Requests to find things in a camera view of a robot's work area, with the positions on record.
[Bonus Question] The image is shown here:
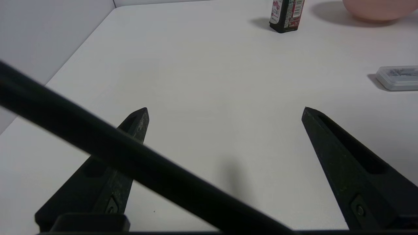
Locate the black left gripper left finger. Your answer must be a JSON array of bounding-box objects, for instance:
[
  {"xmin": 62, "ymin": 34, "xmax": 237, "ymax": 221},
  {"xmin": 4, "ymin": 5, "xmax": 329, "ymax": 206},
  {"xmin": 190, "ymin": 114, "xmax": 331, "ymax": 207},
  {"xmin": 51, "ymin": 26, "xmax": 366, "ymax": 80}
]
[{"xmin": 34, "ymin": 107, "xmax": 150, "ymax": 232}]

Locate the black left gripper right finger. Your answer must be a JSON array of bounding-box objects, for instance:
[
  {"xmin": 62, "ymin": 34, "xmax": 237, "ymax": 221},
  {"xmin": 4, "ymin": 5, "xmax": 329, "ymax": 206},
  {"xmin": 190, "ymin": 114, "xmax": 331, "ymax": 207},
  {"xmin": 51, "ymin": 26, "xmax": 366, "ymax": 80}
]
[{"xmin": 301, "ymin": 106, "xmax": 418, "ymax": 230}]

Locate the black cable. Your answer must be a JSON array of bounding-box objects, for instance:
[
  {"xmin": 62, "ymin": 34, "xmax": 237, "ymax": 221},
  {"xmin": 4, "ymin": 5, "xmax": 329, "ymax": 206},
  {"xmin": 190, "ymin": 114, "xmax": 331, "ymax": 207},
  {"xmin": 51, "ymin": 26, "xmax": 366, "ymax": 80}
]
[{"xmin": 0, "ymin": 60, "xmax": 296, "ymax": 235}]

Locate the dark bottle with pink label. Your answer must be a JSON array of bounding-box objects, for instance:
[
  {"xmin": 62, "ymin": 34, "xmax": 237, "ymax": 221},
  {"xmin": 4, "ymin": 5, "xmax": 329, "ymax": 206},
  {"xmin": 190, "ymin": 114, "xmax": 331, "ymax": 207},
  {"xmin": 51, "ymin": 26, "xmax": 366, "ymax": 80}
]
[{"xmin": 269, "ymin": 0, "xmax": 305, "ymax": 34}]

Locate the clear plastic screw box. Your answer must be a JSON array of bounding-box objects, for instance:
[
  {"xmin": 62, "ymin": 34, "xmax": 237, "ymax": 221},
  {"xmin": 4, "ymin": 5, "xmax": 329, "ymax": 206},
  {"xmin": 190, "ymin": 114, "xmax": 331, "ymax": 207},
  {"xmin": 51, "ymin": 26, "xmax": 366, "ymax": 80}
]
[{"xmin": 375, "ymin": 66, "xmax": 418, "ymax": 91}]

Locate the pink bowl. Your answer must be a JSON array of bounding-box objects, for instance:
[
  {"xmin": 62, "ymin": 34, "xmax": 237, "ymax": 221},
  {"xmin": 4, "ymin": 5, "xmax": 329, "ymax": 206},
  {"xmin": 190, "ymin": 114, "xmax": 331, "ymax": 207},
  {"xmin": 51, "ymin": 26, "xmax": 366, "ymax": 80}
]
[{"xmin": 342, "ymin": 0, "xmax": 418, "ymax": 22}]

